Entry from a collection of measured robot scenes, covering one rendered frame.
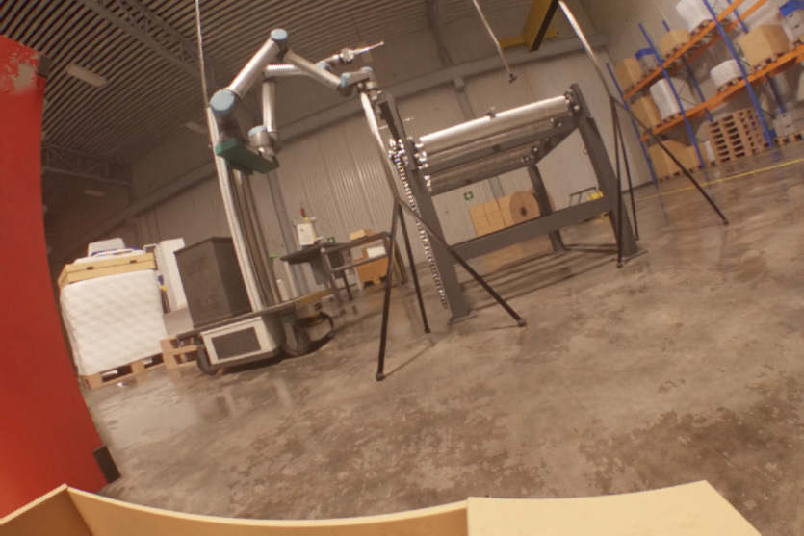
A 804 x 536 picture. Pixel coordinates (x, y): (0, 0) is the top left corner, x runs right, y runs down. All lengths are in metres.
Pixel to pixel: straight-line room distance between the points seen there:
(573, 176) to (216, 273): 12.39
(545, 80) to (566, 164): 3.28
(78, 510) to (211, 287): 2.00
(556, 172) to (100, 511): 13.25
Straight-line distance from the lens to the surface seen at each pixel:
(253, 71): 2.37
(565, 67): 14.89
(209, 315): 2.38
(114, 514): 0.40
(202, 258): 2.37
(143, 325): 4.31
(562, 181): 13.27
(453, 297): 1.73
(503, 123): 1.83
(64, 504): 0.47
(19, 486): 0.62
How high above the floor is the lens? 0.37
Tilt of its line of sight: 3 degrees up
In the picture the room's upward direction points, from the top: 18 degrees counter-clockwise
